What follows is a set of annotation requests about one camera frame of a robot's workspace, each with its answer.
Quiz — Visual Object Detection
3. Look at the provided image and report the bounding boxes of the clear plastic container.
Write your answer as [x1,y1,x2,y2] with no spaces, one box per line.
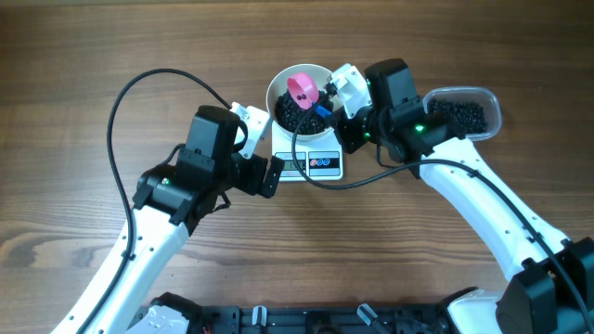
[422,86,502,142]

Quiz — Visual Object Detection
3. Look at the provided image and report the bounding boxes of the pink scoop blue handle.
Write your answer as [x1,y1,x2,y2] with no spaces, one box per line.
[287,70,330,118]

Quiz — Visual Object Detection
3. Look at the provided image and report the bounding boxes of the white bowl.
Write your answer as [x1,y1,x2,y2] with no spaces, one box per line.
[266,63,342,142]

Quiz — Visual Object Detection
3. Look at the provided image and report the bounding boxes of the white kitchen scale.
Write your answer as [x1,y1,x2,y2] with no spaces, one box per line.
[272,121,344,182]

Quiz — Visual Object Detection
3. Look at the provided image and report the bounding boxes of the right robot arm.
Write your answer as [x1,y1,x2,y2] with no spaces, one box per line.
[328,58,593,333]

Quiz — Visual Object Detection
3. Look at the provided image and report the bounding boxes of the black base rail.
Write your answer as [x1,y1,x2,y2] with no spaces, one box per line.
[134,303,465,334]

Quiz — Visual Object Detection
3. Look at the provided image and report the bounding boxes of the black beans in bowl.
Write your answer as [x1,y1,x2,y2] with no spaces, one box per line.
[274,91,327,135]

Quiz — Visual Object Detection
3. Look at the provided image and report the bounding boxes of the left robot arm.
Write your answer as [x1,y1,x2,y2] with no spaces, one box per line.
[55,103,284,333]

